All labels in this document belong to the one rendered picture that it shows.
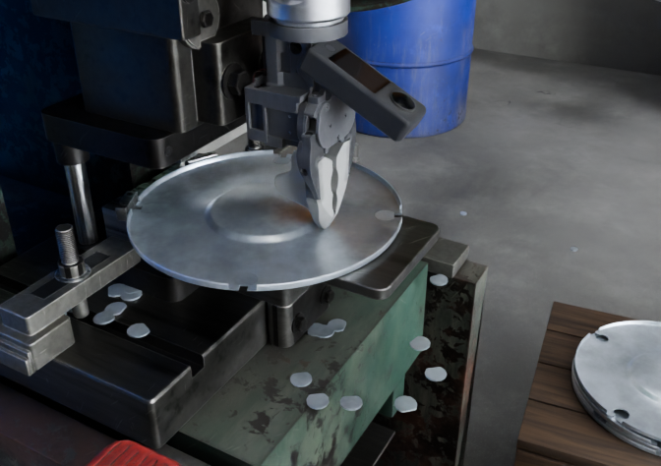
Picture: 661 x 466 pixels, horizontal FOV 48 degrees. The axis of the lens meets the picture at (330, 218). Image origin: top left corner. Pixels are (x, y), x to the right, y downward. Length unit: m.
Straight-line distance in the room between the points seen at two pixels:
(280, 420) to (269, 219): 0.20
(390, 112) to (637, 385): 0.74
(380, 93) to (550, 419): 0.69
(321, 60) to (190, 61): 0.13
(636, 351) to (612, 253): 1.04
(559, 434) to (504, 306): 0.88
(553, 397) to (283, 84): 0.74
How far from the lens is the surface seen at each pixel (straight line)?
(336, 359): 0.80
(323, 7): 0.65
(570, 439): 1.18
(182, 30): 0.64
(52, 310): 0.75
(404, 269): 0.70
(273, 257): 0.72
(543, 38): 4.11
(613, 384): 1.25
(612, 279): 2.23
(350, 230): 0.75
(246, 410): 0.75
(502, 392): 1.76
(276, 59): 0.69
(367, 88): 0.65
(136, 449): 0.57
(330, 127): 0.69
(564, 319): 1.42
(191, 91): 0.72
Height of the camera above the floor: 1.16
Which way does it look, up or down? 29 degrees down
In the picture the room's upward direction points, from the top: straight up
